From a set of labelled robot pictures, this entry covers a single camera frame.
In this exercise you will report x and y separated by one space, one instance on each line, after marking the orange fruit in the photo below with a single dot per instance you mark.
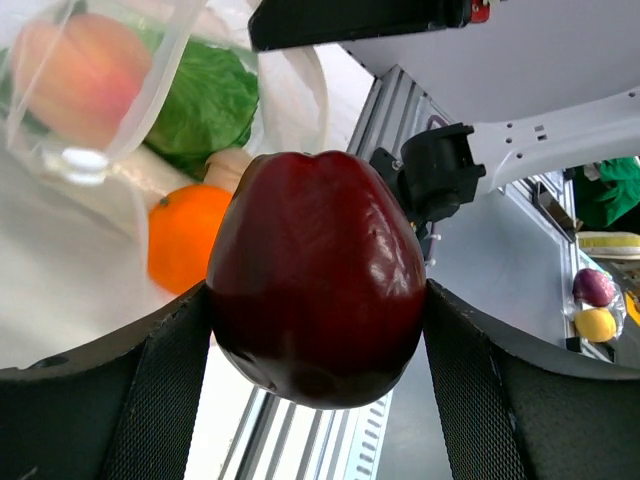
183 227

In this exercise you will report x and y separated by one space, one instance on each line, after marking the green lettuce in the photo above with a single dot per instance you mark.
210 107

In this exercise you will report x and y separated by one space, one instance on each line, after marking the clear zip top bag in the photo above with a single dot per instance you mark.
58 197

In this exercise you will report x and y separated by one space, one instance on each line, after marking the peach fruit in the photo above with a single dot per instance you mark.
81 78

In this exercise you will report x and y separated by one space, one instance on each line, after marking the dark red apple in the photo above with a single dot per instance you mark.
317 281

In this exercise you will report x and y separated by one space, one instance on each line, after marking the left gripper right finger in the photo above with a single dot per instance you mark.
513 406

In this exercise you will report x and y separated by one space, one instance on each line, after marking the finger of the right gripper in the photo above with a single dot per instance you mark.
284 24

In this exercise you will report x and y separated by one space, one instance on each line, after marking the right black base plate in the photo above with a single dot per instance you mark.
393 174

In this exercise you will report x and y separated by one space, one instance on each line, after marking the slotted cable duct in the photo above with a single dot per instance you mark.
367 443

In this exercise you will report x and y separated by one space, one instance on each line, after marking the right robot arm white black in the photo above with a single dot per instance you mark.
472 95

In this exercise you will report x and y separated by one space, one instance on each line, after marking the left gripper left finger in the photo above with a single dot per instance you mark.
120 407

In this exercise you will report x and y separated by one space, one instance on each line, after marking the white radish green leaves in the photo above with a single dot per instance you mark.
150 173

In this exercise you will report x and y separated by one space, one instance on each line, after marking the purple onion background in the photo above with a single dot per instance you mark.
593 287

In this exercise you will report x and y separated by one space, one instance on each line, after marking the yellow lemon background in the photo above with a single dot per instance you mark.
596 325

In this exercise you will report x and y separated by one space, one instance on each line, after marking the green cloth background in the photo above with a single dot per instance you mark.
605 191

